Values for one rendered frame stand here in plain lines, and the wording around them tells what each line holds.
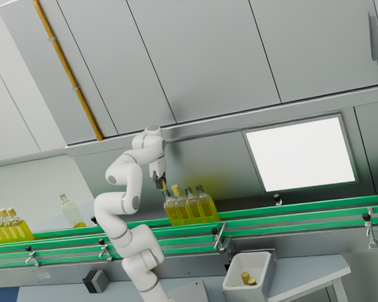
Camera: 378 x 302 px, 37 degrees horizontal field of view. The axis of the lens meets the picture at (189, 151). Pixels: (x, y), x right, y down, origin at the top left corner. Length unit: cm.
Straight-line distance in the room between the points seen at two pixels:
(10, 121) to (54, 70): 460
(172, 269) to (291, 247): 57
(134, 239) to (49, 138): 497
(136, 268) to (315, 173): 87
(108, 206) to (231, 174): 69
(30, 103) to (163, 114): 451
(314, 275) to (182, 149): 81
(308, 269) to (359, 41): 96
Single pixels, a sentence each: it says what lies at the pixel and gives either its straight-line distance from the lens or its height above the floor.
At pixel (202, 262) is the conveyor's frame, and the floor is 83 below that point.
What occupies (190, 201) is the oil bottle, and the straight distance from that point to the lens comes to 258.
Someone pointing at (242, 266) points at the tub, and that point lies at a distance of 259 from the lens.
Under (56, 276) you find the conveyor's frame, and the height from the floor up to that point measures 81.
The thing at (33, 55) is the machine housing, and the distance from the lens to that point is 278.
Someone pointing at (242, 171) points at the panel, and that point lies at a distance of 258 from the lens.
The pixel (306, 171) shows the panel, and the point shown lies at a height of 107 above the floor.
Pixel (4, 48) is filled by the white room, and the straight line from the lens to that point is 685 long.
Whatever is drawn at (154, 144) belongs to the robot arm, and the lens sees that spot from 233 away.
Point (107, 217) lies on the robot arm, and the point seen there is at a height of 135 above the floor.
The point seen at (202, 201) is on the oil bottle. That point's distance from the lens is 255.
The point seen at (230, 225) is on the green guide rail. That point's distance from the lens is 257.
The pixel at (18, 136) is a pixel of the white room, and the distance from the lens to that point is 738.
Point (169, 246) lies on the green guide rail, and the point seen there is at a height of 92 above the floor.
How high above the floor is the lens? 232
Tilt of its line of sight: 24 degrees down
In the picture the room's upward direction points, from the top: 22 degrees counter-clockwise
